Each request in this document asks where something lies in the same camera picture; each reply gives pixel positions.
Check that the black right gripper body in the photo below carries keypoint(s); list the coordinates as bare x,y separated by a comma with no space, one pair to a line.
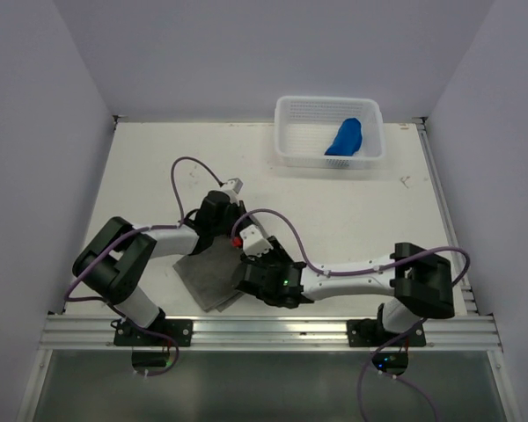
274,259

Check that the white perforated plastic basket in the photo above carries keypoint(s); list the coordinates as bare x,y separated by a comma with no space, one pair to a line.
305,126

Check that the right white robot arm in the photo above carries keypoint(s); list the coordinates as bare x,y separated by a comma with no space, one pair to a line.
417,282

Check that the grey terry towel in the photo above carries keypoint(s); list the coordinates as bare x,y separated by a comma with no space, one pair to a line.
208,276

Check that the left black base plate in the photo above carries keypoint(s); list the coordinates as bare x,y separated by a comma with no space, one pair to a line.
163,332

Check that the aluminium mounting rail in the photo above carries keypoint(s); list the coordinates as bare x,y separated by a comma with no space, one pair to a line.
280,333

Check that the blue microfiber towel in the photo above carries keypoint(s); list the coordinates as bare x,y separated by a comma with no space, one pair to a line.
348,140

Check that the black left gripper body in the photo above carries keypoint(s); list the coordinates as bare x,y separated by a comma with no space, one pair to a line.
233,212

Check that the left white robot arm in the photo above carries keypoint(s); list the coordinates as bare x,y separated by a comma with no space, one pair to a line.
113,263

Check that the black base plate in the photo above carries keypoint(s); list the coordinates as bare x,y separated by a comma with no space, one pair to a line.
370,333
163,332

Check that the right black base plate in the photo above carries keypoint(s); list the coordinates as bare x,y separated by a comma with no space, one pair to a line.
370,333

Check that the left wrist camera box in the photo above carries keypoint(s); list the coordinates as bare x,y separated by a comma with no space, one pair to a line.
232,185

